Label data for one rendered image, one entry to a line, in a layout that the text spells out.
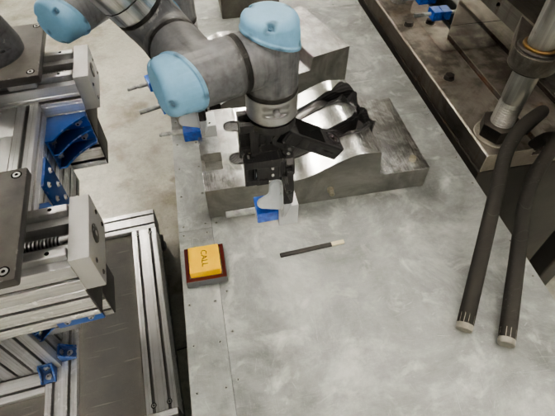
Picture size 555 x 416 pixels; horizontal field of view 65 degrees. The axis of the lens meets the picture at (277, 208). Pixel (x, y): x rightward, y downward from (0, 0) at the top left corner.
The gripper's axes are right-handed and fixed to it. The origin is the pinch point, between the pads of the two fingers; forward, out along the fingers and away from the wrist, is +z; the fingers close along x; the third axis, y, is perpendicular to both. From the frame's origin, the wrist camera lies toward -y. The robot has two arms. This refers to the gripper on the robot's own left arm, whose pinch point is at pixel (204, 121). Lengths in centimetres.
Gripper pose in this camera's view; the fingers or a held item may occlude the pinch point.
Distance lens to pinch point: 103.3
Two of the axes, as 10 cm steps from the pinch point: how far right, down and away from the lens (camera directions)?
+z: 0.0, 6.3, 7.8
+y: -9.8, 1.5, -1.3
